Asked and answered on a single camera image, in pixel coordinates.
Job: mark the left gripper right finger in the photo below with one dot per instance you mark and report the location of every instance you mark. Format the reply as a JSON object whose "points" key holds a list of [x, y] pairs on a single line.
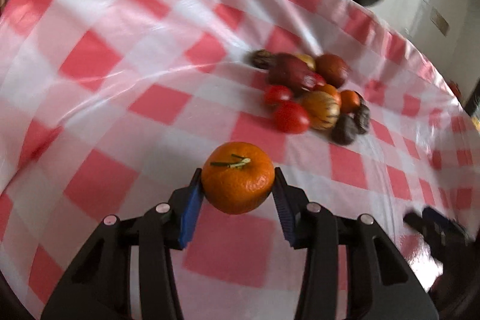
{"points": [[380, 283]]}

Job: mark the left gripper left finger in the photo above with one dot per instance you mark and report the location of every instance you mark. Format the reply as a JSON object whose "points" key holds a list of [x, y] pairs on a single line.
{"points": [[96, 285]]}

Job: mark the dark purple mangosteen front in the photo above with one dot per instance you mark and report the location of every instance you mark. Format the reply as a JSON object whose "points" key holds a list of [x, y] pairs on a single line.
{"points": [[345, 131]]}

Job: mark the small orange mandarin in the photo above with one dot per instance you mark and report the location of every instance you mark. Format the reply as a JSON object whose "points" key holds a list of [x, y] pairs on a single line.
{"points": [[350, 101], [332, 91]]}

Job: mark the large orange mandarin with stem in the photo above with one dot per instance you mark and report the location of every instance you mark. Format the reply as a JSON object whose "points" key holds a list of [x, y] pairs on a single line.
{"points": [[237, 177]]}

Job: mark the brown red passion fruit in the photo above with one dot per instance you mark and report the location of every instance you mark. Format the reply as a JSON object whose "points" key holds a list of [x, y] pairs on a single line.
{"points": [[333, 69]]}

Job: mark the small yellow fruit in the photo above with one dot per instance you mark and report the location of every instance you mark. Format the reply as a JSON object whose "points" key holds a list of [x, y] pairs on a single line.
{"points": [[309, 60]]}

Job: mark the large dark red pomegranate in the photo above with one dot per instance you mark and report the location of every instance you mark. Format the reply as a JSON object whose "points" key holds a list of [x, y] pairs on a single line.
{"points": [[288, 71]]}

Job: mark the dark brown dried mangosteen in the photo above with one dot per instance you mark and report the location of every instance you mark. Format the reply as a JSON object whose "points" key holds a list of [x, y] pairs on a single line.
{"points": [[262, 59]]}

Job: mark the small red cherry tomato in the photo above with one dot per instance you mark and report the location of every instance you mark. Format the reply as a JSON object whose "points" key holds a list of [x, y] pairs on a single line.
{"points": [[312, 82]]}

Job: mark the red white checkered tablecloth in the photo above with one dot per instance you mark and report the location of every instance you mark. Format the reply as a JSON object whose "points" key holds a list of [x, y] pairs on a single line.
{"points": [[107, 106]]}

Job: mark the wall power socket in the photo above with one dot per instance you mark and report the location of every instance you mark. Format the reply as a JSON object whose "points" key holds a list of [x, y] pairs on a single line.
{"points": [[439, 21]]}

